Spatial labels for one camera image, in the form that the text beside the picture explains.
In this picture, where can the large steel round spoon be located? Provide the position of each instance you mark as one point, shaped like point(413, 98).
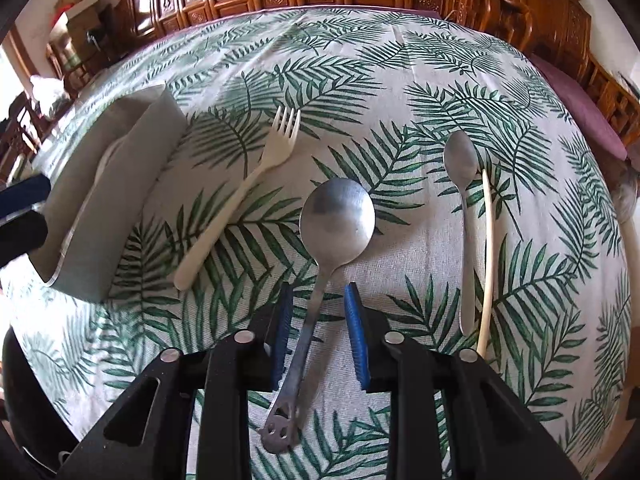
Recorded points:
point(336, 226)

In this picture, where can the dark wooden side chair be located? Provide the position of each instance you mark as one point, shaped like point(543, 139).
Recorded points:
point(21, 133)

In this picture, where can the small steel spoon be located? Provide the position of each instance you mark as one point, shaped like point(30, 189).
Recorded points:
point(461, 165)

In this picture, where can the purple armchair cushion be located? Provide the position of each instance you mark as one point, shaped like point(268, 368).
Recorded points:
point(584, 111)

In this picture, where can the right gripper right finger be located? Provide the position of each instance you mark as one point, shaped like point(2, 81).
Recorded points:
point(447, 408)

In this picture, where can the light bamboo chopstick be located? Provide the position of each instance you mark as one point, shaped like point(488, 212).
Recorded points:
point(490, 267)

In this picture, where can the plastic bag on floor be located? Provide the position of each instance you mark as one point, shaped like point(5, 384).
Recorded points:
point(625, 195)

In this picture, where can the cardboard boxes stack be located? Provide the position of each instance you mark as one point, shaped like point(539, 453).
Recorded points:
point(73, 19)

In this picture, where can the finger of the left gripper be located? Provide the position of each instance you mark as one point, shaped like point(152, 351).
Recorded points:
point(24, 194)
point(21, 235)

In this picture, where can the palm leaf tablecloth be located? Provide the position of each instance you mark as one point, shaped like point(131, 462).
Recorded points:
point(380, 93)

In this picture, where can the grey metal tray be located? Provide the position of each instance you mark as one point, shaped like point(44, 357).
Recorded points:
point(151, 123)

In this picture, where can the carved wooden armchair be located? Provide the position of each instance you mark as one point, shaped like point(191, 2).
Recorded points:
point(561, 33)

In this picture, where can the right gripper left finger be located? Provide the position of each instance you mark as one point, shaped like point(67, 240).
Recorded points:
point(145, 434)

